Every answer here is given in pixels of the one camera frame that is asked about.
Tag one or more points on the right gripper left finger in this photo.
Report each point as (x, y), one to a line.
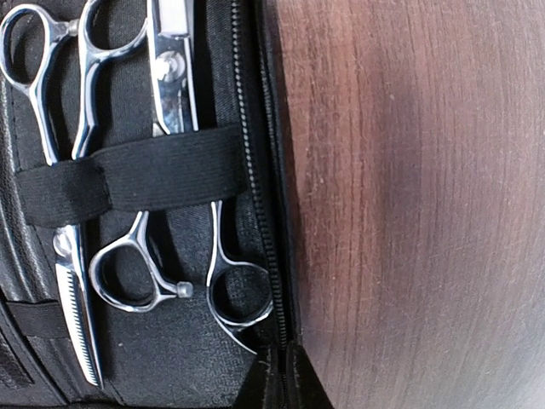
(262, 388)

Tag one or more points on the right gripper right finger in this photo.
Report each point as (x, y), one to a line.
(303, 387)

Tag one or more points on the black zip tool case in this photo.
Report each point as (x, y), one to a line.
(176, 355)

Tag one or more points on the silver hair scissors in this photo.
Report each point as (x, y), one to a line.
(170, 36)

